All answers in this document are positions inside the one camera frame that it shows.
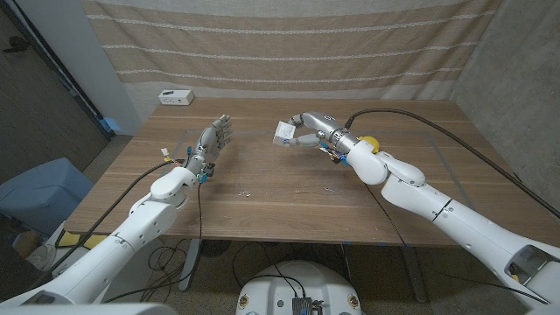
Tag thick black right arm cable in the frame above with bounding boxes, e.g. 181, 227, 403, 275
344, 108, 560, 220

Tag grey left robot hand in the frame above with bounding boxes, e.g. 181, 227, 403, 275
183, 114, 234, 174

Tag black torso cable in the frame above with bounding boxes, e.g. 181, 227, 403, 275
231, 241, 307, 301

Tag white power strip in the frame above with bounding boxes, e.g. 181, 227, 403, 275
157, 89, 195, 107

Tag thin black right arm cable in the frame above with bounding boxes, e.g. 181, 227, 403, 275
363, 182, 550, 305

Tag black floor cable bundle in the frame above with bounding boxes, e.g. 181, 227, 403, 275
146, 244, 207, 303

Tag black round floor device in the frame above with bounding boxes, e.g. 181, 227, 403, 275
200, 239, 233, 258

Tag blue tape patch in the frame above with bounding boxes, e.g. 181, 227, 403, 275
101, 116, 123, 134

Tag grey torso connector module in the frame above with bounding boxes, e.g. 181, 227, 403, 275
291, 297, 325, 315

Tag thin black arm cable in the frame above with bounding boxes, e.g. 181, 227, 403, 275
103, 179, 205, 304
363, 182, 550, 305

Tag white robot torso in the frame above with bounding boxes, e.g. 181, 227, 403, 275
235, 260, 363, 315

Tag black door frame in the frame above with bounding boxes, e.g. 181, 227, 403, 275
0, 0, 116, 141

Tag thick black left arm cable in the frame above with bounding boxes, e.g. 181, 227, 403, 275
30, 157, 189, 281

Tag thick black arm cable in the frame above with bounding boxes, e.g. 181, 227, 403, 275
30, 157, 189, 281
344, 108, 560, 220

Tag blue grey storage bin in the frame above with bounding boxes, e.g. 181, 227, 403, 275
0, 157, 95, 237

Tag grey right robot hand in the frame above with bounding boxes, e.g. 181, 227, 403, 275
283, 111, 361, 154

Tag yellow black floor object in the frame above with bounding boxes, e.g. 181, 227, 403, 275
56, 230, 109, 251

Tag dark wooden door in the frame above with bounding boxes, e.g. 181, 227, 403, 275
0, 12, 110, 185

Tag grey metal table leg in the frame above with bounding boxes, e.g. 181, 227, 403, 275
400, 245, 428, 304
178, 238, 203, 292

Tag beige striped backdrop cloth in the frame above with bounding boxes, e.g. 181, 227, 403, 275
80, 0, 504, 123

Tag small white box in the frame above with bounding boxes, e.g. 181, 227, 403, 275
272, 121, 298, 147

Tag white sneaker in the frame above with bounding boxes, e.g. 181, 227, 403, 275
24, 243, 59, 273

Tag yellow lemon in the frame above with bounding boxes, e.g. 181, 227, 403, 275
358, 136, 381, 154

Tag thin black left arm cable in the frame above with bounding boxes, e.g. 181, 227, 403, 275
103, 179, 205, 304

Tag black door handle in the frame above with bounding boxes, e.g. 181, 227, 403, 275
2, 35, 32, 54

